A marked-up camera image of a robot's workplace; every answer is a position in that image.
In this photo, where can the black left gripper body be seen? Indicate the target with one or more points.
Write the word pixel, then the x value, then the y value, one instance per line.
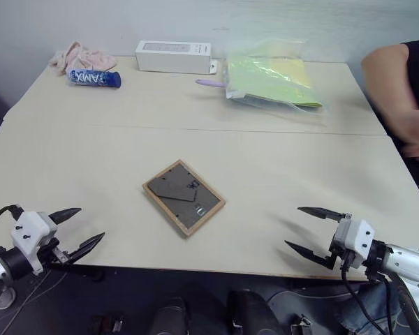
pixel 57 256

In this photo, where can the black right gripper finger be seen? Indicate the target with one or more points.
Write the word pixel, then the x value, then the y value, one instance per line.
pixel 307 252
pixel 319 211

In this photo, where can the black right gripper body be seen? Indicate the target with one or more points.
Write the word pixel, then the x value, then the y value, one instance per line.
pixel 339 256

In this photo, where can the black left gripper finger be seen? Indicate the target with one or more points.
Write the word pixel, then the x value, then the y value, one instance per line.
pixel 67 213
pixel 89 245

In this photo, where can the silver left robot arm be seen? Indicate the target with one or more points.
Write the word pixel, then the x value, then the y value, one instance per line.
pixel 10 262

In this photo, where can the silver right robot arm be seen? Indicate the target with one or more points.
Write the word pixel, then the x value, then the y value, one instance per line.
pixel 408 261

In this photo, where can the blue jeans leg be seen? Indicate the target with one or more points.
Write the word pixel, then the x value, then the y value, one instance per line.
pixel 370 307

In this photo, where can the white round base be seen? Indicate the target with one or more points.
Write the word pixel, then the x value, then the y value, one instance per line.
pixel 5 299

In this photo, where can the dark rounded shape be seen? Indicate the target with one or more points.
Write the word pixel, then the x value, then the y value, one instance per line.
pixel 171 315

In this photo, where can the blue printed snack pack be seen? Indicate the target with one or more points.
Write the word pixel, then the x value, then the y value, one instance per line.
pixel 92 78

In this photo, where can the plastic bag with yellow papers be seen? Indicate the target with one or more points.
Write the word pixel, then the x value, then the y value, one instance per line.
pixel 272 78

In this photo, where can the pink crumpled cloth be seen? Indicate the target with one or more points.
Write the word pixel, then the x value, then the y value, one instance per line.
pixel 82 57

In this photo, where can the purple pen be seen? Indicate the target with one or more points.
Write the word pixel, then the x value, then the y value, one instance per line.
pixel 209 83

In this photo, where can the white cardboard box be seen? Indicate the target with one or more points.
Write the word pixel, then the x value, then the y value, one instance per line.
pixel 172 57

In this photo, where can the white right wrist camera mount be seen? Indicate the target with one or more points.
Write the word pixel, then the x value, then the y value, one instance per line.
pixel 356 239

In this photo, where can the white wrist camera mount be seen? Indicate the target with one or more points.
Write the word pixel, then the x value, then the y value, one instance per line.
pixel 356 239
pixel 29 230

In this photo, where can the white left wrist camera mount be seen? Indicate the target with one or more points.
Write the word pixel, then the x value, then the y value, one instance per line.
pixel 29 230

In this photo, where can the wooden picture frame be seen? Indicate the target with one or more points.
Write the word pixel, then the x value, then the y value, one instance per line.
pixel 183 197

